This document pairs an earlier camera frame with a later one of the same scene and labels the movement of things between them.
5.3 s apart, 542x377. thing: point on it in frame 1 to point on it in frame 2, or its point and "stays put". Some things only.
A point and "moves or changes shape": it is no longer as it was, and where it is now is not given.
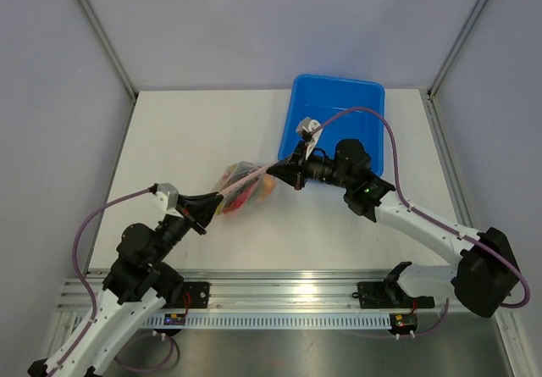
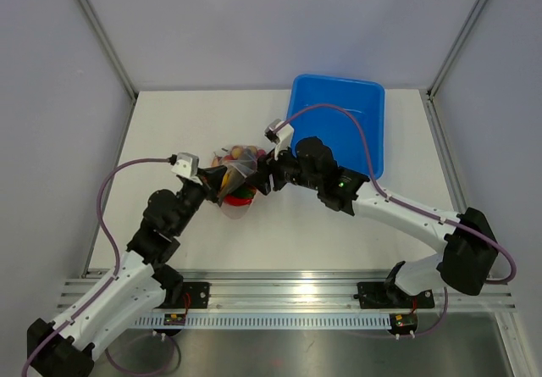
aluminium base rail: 260,289 stays put
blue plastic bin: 320,97 stays put
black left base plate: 196,294 stays put
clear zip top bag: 244,186 moves or changes shape
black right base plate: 375,296 stays put
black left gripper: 203,205 to 212,177
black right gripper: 292,172 to 267,167
